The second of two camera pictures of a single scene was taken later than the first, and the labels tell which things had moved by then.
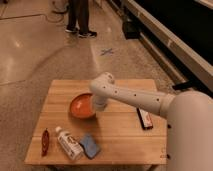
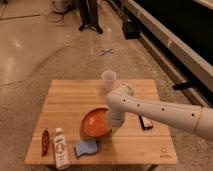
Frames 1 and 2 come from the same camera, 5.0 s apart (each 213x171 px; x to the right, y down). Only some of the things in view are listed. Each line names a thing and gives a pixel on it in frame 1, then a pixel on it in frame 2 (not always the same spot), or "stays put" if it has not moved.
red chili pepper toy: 45,142 stays put
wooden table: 71,131 stays put
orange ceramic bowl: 83,105 → 96,122
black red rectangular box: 145,119 stays put
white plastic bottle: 69,144 → 61,153
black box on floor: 131,29 stays put
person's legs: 78,19 → 90,16
